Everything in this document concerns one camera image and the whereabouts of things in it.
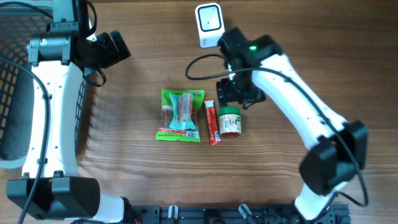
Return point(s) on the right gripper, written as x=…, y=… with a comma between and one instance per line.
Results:
x=226, y=94

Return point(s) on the green lid spice jar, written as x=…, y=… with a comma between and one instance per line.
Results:
x=230, y=122

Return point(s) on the red stick packet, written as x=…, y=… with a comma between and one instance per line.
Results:
x=212, y=122

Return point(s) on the green snack bag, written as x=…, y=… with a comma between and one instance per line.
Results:
x=179, y=115

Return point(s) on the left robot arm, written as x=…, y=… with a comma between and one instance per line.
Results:
x=62, y=58

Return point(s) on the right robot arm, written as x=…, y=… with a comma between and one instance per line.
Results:
x=259, y=69

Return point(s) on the white barcode scanner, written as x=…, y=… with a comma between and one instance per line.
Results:
x=210, y=24

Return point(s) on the grey plastic shopping basket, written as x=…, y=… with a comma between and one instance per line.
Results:
x=21, y=134

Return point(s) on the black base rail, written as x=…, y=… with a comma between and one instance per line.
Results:
x=268, y=214

